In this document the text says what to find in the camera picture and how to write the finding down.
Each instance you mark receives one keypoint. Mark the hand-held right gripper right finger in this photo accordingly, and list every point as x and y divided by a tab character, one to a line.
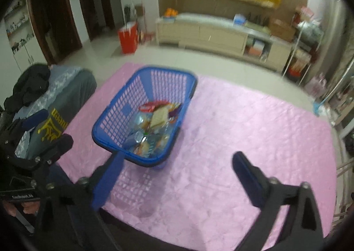
249	181

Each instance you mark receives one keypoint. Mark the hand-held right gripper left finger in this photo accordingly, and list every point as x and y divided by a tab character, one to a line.
106	181

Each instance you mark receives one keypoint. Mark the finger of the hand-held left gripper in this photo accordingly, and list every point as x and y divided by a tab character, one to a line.
59	147
36	119

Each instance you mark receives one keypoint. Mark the small blue snack packet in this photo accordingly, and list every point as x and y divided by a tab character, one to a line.
135	137

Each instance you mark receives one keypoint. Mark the blue plastic basket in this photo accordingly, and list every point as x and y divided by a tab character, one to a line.
116	118

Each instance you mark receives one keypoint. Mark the pale yellow snack packet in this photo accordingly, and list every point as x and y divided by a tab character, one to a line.
160	116

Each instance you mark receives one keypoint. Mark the red snack packet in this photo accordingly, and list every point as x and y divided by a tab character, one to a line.
149	107

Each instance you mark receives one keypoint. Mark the person's left hand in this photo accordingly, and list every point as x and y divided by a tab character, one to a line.
27	206

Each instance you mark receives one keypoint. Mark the black jacket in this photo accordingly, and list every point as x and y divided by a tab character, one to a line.
30	84

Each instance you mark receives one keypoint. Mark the light blue lace cloth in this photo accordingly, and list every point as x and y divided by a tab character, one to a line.
62	78

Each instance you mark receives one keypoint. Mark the grey cloth with yellow print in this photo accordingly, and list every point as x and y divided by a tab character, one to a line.
80	87

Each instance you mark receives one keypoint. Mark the white shelf cabinet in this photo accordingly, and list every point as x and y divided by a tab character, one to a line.
19	57

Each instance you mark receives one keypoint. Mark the pink quilted blanket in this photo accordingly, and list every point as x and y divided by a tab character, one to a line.
235	115

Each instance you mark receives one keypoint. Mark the pink bag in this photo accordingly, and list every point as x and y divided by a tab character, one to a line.
315	87

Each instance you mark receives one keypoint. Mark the red paper bag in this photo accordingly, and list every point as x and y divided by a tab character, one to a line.
127	40

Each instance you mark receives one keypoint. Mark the orange storage box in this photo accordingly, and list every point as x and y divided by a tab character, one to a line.
255	51

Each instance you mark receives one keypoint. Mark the white rack with boxes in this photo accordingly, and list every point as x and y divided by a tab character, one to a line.
301	57

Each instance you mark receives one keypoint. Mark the green folded cloth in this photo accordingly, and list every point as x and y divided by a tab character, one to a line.
257	29

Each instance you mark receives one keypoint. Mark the beige TV cabinet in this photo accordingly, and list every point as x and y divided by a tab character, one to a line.
207	33

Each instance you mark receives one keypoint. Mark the brown cardboard box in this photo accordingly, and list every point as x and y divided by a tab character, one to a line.
282	29

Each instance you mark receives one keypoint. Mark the blue tissue box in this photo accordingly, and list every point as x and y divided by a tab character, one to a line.
239	19

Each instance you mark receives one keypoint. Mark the blue plate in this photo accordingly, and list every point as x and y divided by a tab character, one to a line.
169	18

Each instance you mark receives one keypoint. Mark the silver standing air conditioner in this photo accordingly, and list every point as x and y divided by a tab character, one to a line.
333	32

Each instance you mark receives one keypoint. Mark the pile of oranges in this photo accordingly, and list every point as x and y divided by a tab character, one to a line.
170	12

